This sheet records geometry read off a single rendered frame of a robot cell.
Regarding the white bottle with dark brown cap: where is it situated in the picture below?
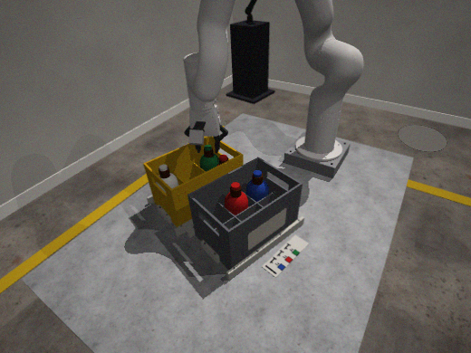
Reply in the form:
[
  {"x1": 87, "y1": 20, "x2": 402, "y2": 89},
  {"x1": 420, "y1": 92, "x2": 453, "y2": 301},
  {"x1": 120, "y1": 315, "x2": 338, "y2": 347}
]
[{"x1": 156, "y1": 165, "x2": 178, "y2": 193}]

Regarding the blue bottle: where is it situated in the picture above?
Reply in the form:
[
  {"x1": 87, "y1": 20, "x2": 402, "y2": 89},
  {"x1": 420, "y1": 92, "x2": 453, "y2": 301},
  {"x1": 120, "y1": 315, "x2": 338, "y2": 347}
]
[{"x1": 246, "y1": 170, "x2": 269, "y2": 202}]

